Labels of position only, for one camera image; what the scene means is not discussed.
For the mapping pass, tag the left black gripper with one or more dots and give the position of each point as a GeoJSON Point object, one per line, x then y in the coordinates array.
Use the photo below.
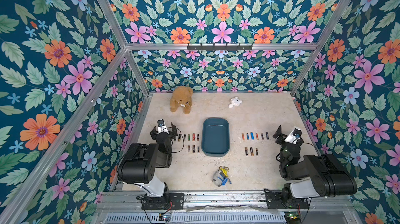
{"type": "Point", "coordinates": [172, 133]}

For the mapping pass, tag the teal plastic storage box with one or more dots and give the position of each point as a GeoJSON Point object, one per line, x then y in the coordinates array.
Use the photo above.
{"type": "Point", "coordinates": [215, 137]}

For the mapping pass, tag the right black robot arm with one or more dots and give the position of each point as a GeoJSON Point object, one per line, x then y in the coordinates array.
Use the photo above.
{"type": "Point", "coordinates": [309, 176]}

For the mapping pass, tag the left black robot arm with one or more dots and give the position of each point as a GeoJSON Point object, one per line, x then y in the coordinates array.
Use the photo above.
{"type": "Point", "coordinates": [138, 165]}

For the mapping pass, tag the brown teddy bear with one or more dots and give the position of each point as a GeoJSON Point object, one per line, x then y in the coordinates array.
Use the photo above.
{"type": "Point", "coordinates": [181, 97]}

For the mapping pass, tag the small white plush bunny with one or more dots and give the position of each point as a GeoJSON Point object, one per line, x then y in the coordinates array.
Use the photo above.
{"type": "Point", "coordinates": [235, 102]}

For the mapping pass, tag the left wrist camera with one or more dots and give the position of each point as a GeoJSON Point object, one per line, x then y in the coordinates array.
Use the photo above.
{"type": "Point", "coordinates": [161, 126]}

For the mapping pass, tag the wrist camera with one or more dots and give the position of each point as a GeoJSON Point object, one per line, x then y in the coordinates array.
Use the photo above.
{"type": "Point", "coordinates": [161, 126]}
{"type": "Point", "coordinates": [294, 137]}

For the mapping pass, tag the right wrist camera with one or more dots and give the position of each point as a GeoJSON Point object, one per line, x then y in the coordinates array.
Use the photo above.
{"type": "Point", "coordinates": [294, 137]}

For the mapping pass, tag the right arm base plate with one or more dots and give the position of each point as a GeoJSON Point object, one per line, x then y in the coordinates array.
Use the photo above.
{"type": "Point", "coordinates": [283, 200]}

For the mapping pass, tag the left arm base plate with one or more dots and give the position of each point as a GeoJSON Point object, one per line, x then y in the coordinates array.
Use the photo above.
{"type": "Point", "coordinates": [170, 201]}

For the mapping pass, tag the grey plush toy keychain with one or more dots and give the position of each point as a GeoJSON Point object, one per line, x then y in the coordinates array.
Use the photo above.
{"type": "Point", "coordinates": [221, 177]}

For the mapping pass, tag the black wall hook rail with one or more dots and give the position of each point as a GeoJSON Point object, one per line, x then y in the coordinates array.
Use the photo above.
{"type": "Point", "coordinates": [219, 47]}

